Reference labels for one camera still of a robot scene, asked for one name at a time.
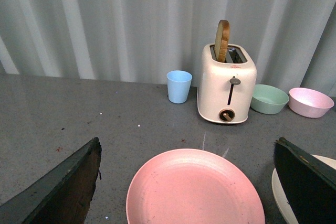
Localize pink plate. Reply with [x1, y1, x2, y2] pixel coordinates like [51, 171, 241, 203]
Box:
[126, 148, 265, 223]

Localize toast bread slice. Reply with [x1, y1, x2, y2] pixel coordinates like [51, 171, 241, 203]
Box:
[214, 20, 230, 63]

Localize green bowl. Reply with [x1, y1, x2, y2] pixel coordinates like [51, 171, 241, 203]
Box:
[250, 84, 289, 115]

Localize cream white toaster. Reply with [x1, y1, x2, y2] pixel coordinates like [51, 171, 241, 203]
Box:
[197, 44, 257, 124]

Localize pink bowl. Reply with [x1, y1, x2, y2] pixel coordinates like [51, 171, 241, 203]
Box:
[288, 88, 334, 119]

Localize cream white plate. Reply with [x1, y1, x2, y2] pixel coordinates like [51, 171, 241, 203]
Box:
[271, 154, 336, 224]

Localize light blue cup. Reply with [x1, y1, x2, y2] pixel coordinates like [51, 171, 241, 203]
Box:
[166, 70, 192, 104]

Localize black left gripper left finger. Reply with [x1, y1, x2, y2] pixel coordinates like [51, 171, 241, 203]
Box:
[1, 137, 102, 223]

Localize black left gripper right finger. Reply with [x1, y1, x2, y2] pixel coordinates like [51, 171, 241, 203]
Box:
[274, 137, 335, 223]

